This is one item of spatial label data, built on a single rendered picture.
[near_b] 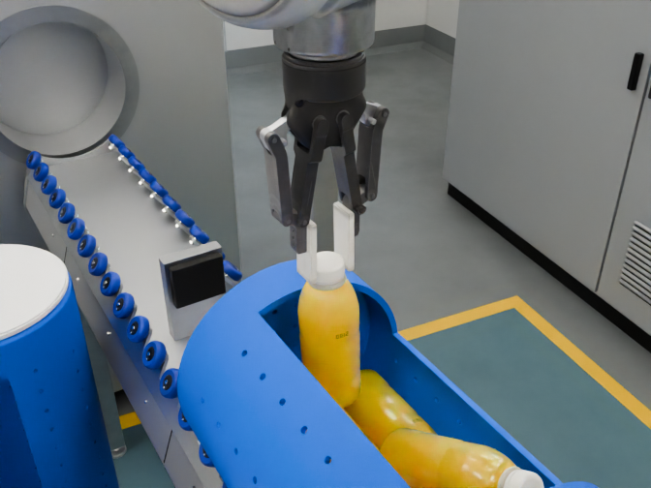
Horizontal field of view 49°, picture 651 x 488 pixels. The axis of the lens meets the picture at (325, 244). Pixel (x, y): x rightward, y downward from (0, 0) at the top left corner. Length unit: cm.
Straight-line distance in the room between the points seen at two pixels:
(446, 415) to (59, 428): 68
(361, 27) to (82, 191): 122
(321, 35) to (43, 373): 79
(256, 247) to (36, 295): 206
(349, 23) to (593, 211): 227
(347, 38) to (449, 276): 248
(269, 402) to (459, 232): 267
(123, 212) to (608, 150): 172
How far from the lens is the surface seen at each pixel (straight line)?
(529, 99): 299
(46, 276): 127
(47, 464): 135
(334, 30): 61
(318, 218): 143
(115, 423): 227
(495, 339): 275
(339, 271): 74
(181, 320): 123
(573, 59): 279
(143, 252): 149
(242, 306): 82
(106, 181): 179
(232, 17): 43
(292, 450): 70
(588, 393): 262
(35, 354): 120
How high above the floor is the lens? 171
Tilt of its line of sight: 32 degrees down
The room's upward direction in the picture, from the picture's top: straight up
